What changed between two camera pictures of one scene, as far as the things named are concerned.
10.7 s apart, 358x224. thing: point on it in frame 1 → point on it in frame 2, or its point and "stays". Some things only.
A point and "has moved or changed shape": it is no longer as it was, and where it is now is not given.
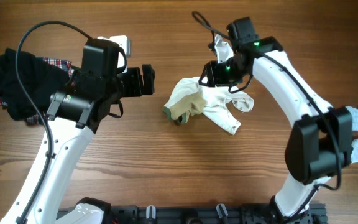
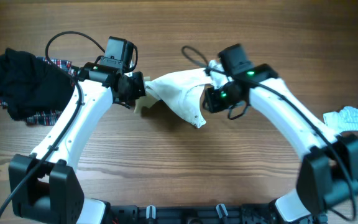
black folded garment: (42, 79) stays
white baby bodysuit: (188, 97) has moved or changed shape
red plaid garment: (66, 65) stays
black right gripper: (217, 81) → (215, 106)
